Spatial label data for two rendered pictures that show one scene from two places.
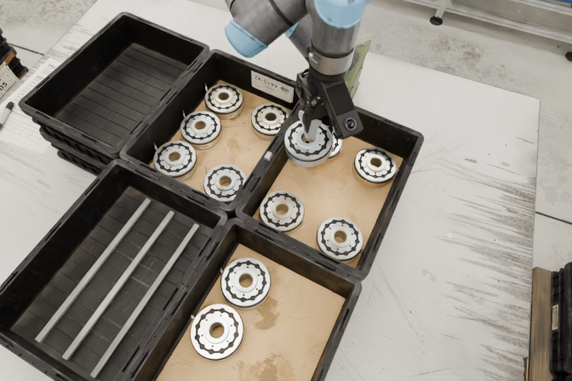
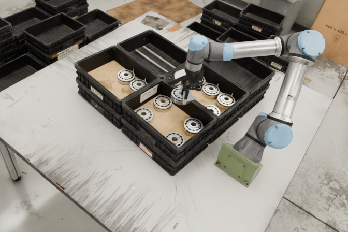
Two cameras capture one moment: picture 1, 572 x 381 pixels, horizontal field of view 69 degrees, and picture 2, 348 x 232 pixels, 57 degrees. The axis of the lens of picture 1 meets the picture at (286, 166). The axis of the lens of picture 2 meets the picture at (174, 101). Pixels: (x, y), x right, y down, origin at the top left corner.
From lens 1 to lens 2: 1.46 m
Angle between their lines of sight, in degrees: 59
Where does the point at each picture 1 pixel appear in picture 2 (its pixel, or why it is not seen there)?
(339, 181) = (171, 129)
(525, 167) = not seen: outside the picture
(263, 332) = (120, 88)
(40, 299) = (155, 48)
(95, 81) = (244, 70)
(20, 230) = not seen: hidden behind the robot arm
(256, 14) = not seen: hidden behind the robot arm
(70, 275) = (161, 54)
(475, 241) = (125, 198)
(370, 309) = (115, 140)
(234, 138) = (205, 101)
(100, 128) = (218, 67)
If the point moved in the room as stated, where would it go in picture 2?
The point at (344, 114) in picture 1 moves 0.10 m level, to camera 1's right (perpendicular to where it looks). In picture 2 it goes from (173, 75) to (166, 88)
